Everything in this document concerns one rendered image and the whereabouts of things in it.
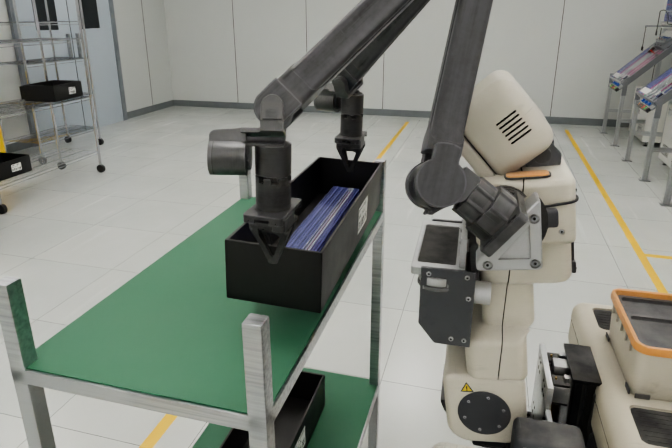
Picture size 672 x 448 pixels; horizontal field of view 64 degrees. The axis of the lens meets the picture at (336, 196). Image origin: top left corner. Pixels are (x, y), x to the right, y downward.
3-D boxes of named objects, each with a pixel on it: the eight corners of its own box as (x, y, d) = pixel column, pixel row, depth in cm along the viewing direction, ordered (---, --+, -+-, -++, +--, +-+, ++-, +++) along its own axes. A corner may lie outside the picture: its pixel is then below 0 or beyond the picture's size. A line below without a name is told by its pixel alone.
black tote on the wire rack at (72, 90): (55, 102, 477) (53, 86, 473) (25, 101, 482) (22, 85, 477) (83, 95, 514) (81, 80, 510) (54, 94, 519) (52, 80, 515)
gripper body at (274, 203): (242, 225, 84) (241, 180, 82) (266, 204, 93) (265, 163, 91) (281, 230, 83) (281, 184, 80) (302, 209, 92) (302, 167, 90)
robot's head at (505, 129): (548, 119, 109) (501, 62, 108) (563, 142, 90) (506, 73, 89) (489, 162, 115) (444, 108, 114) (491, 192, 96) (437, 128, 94)
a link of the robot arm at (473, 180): (490, 185, 83) (479, 187, 88) (438, 143, 83) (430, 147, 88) (452, 232, 82) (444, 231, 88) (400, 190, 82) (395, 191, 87)
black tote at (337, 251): (320, 313, 91) (322, 253, 87) (226, 297, 95) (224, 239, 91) (379, 203, 144) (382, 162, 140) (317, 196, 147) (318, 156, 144)
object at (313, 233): (298, 293, 95) (298, 276, 94) (260, 287, 96) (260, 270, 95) (358, 201, 141) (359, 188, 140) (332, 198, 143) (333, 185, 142)
